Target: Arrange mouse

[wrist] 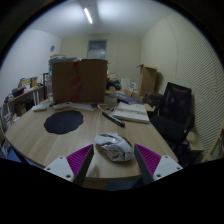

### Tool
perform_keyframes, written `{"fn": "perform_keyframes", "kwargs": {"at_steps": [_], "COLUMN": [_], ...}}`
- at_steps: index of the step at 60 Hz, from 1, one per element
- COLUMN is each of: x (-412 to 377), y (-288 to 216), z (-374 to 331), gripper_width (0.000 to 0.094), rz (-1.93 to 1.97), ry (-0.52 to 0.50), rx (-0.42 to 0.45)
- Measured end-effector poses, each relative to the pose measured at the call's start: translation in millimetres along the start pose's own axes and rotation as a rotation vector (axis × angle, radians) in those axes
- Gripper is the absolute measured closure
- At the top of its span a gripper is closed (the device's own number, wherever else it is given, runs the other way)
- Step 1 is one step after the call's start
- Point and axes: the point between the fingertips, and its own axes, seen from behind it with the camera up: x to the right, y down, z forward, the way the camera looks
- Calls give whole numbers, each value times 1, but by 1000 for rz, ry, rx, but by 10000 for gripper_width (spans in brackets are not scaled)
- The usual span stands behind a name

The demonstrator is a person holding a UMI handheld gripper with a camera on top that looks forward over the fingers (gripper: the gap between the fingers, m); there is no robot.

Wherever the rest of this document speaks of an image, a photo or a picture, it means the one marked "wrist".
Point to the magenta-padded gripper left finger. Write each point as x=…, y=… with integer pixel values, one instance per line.
x=56, y=166

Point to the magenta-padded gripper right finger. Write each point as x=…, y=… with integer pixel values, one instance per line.
x=168, y=165

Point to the white and silver computer mouse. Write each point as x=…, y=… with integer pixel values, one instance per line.
x=113, y=146

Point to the black irregular mouse pad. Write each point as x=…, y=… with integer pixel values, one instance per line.
x=63, y=122

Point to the black office chair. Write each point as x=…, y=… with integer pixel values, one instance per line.
x=170, y=125

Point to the small white flat box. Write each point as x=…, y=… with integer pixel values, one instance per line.
x=40, y=107

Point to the white book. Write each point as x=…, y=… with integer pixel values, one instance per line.
x=131, y=112

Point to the black marker pen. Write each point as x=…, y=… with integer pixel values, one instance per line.
x=113, y=119

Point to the dark blue book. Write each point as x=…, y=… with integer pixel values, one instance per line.
x=128, y=99

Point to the cluttered shelf unit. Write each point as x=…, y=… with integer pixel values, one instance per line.
x=20, y=96

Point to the large brown cardboard box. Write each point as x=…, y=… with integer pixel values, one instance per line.
x=90, y=81

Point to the window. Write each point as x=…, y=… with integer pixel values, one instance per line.
x=97, y=50

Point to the ceiling tube light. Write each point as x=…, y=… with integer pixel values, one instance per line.
x=88, y=15

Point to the round wall clock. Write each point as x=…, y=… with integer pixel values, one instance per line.
x=52, y=48

